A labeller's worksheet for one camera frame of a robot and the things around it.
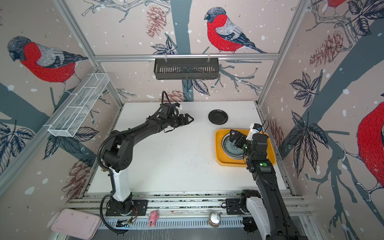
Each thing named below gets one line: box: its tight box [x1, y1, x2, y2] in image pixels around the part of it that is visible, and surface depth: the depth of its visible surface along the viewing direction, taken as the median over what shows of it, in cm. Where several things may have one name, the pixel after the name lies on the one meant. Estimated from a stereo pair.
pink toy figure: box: [147, 210, 160, 228], surface depth 71 cm
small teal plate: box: [223, 136, 244, 156], surface depth 90 cm
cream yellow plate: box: [221, 133, 245, 160], surface depth 89 cm
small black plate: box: [208, 109, 229, 125], surface depth 116 cm
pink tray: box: [51, 208, 100, 240], surface depth 70 cm
